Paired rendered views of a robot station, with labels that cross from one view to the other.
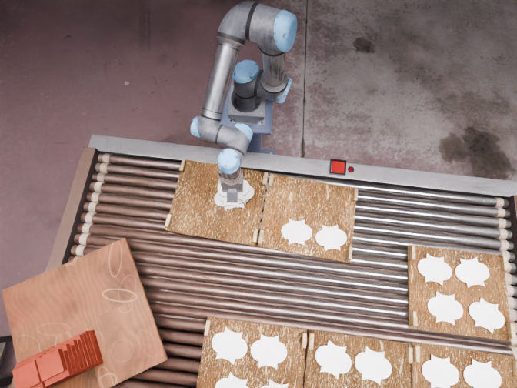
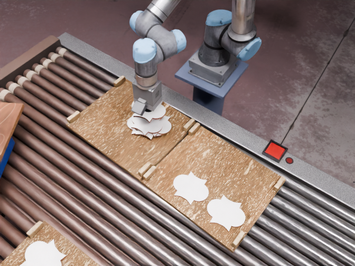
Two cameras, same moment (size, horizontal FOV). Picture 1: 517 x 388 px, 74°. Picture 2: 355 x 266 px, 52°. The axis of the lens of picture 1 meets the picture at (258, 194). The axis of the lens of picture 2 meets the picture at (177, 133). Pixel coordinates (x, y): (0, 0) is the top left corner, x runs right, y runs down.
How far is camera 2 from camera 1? 0.60 m
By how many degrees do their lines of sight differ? 22
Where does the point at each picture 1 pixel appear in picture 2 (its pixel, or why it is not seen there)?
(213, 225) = (111, 141)
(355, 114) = (343, 161)
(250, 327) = (77, 256)
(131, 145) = (89, 51)
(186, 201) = (102, 110)
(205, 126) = (143, 18)
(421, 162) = not seen: outside the picture
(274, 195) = (189, 143)
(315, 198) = (232, 167)
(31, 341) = not seen: outside the picture
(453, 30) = not seen: outside the picture
